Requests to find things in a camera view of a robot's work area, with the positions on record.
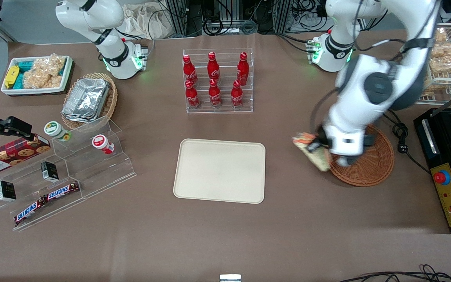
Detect sandwich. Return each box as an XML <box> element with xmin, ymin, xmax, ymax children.
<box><xmin>292</xmin><ymin>132</ymin><xmax>332</xmax><ymax>173</ymax></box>

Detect round brown wicker basket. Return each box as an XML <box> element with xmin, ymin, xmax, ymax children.
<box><xmin>327</xmin><ymin>123</ymin><xmax>395</xmax><ymax>188</ymax></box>

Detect oval light wicker basket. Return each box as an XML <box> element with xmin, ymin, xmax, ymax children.
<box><xmin>61</xmin><ymin>72</ymin><xmax>118</xmax><ymax>130</ymax></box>

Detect cream rectangular tray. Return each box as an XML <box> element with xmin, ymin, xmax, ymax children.
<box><xmin>173</xmin><ymin>138</ymin><xmax>266</xmax><ymax>204</ymax></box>

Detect Walkers tartan cookie box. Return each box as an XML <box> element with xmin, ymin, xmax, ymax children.
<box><xmin>0</xmin><ymin>135</ymin><xmax>51</xmax><ymax>177</ymax></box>

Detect green-lidded sunflower cup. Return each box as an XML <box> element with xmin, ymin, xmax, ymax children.
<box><xmin>44</xmin><ymin>121</ymin><xmax>72</xmax><ymax>142</ymax></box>

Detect yellow snack pack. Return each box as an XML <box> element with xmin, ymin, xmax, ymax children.
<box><xmin>4</xmin><ymin>65</ymin><xmax>20</xmax><ymax>89</ymax></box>

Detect small black box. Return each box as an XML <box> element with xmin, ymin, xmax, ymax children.
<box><xmin>0</xmin><ymin>181</ymin><xmax>17</xmax><ymax>202</ymax></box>
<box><xmin>40</xmin><ymin>161</ymin><xmax>59</xmax><ymax>183</ymax></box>

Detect aluminium foil container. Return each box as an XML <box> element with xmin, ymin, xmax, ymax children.
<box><xmin>64</xmin><ymin>78</ymin><xmax>110</xmax><ymax>116</ymax></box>
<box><xmin>61</xmin><ymin>106</ymin><xmax>105</xmax><ymax>123</ymax></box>

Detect clear acrylic stepped stand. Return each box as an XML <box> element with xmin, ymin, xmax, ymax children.
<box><xmin>0</xmin><ymin>151</ymin><xmax>87</xmax><ymax>232</ymax></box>
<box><xmin>51</xmin><ymin>116</ymin><xmax>137</xmax><ymax>201</ymax></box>

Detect white rectangular snack bin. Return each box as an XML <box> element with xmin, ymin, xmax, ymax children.
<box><xmin>0</xmin><ymin>55</ymin><xmax>73</xmax><ymax>96</ymax></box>

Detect Snickers chocolate bar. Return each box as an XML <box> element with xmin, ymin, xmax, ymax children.
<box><xmin>14</xmin><ymin>197</ymin><xmax>48</xmax><ymax>226</ymax></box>
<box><xmin>45</xmin><ymin>181</ymin><xmax>81</xmax><ymax>201</ymax></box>

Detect clear acrylic bottle rack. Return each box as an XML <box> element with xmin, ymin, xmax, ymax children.
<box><xmin>182</xmin><ymin>48</ymin><xmax>254</xmax><ymax>114</ymax></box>

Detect red-lidded small cup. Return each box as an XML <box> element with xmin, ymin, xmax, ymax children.
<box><xmin>92</xmin><ymin>134</ymin><xmax>115</xmax><ymax>155</ymax></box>

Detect black heating appliance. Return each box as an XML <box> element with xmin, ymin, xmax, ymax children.
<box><xmin>413</xmin><ymin>106</ymin><xmax>451</xmax><ymax>235</ymax></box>

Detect red Coca-Cola bottle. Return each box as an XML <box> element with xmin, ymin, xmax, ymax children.
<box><xmin>236</xmin><ymin>52</ymin><xmax>250</xmax><ymax>85</ymax></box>
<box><xmin>207</xmin><ymin>52</ymin><xmax>221</xmax><ymax>81</ymax></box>
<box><xmin>231</xmin><ymin>80</ymin><xmax>244</xmax><ymax>108</ymax></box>
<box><xmin>182</xmin><ymin>54</ymin><xmax>198</xmax><ymax>85</ymax></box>
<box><xmin>208</xmin><ymin>79</ymin><xmax>222</xmax><ymax>108</ymax></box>
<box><xmin>185</xmin><ymin>80</ymin><xmax>200</xmax><ymax>109</ymax></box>

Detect red emergency stop button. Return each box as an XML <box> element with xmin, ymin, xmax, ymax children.
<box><xmin>434</xmin><ymin>171</ymin><xmax>451</xmax><ymax>186</ymax></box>

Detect white cloth bag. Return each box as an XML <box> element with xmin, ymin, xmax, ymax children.
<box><xmin>121</xmin><ymin>3</ymin><xmax>172</xmax><ymax>40</ymax></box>

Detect black power cable with plug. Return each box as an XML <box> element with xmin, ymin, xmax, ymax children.
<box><xmin>384</xmin><ymin>109</ymin><xmax>432</xmax><ymax>175</ymax></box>

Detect black base cable bundle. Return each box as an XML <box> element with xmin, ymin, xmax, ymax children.
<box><xmin>274</xmin><ymin>0</ymin><xmax>330</xmax><ymax>53</ymax></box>

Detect coiled black cable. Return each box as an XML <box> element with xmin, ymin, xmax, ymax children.
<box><xmin>202</xmin><ymin>17</ymin><xmax>258</xmax><ymax>36</ymax></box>

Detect black floor cable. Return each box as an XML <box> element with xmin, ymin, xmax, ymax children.
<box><xmin>338</xmin><ymin>264</ymin><xmax>451</xmax><ymax>282</ymax></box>

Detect aluminium frame post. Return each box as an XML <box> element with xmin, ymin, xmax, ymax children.
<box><xmin>166</xmin><ymin>0</ymin><xmax>203</xmax><ymax>38</ymax></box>

